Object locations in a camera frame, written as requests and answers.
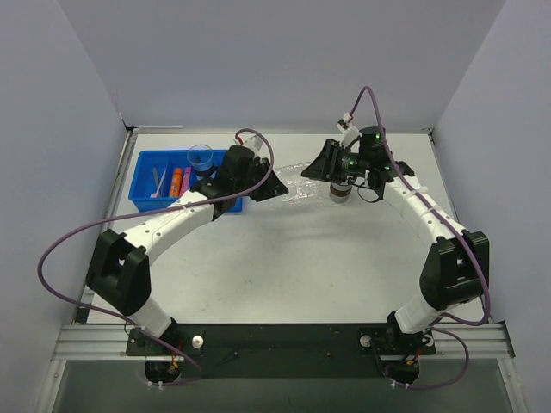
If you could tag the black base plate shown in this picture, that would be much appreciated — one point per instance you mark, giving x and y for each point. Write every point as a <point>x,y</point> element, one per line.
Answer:
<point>280,351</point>

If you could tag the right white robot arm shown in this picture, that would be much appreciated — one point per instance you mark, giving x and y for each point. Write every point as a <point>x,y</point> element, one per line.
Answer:
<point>455,271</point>

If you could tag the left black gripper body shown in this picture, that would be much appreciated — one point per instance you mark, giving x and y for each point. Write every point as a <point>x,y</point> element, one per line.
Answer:
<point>262,176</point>

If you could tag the clear textured oval tray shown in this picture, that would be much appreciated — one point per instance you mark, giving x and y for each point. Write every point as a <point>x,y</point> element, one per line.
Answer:
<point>320,199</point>

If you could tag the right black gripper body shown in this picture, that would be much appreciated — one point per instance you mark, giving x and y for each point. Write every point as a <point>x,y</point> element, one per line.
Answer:
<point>331,160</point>

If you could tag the blue plastic bin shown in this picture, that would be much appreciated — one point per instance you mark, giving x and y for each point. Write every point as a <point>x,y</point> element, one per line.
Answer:
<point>143,185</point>

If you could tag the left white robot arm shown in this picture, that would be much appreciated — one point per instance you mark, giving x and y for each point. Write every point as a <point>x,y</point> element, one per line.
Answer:
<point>119,270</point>

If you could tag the orange toothpaste tube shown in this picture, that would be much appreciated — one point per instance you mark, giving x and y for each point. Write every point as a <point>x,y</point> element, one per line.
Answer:
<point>176,182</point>

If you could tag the white toothbrush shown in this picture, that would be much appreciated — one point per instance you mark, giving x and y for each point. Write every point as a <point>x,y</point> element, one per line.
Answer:
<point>159,192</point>

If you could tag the clear brown-banded cup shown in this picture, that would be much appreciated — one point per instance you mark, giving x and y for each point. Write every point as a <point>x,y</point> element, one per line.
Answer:
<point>339,192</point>

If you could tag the clear acrylic toothbrush holder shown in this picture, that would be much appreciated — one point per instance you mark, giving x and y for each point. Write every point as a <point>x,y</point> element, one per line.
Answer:
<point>290,172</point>

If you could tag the clear blue-tinted cup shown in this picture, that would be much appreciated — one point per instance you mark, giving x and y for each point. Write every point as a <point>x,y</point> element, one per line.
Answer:
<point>200,161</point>

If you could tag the pink toothpaste tube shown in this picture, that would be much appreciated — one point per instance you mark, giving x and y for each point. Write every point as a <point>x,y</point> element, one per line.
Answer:
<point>185,181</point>

